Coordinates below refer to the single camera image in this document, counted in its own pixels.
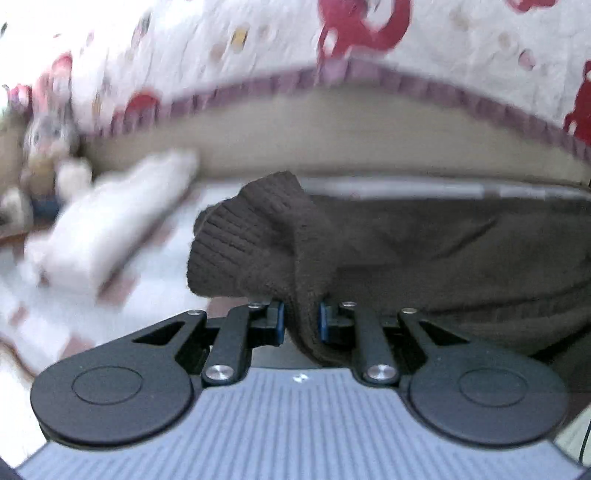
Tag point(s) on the beige bed base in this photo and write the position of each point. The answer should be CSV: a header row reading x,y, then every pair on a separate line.
x,y
346,138

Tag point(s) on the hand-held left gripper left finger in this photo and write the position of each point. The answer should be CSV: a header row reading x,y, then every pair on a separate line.
x,y
277,323

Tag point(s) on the grey plush rabbit toy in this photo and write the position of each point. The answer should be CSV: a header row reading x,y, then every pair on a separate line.
x,y
46,147

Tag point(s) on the bear printed quilt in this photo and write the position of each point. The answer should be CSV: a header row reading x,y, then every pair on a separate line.
x,y
231,46

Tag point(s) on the brown knitted sweater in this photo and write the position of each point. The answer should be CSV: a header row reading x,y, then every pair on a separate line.
x,y
415,254

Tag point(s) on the white folded garment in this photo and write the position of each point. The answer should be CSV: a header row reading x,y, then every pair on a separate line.
x,y
106,221

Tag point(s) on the checked printed mat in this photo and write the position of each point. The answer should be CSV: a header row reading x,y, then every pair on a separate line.
x,y
46,314

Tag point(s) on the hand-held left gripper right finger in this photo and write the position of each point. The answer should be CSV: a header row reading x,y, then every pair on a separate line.
x,y
324,323

